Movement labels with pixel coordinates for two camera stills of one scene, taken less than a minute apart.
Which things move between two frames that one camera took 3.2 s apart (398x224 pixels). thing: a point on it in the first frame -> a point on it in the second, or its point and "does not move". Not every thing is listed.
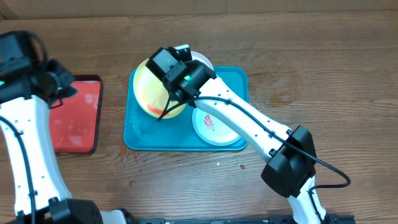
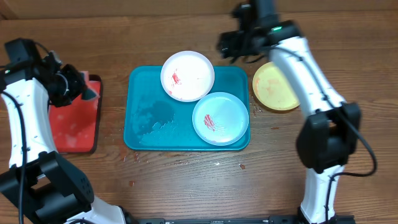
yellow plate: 152,92 -> 271,89
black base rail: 283,219 does not move
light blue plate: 214,129 does not move
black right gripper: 175,94 -> 230,47
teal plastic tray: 143,132 does not move
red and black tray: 75,122 does not move
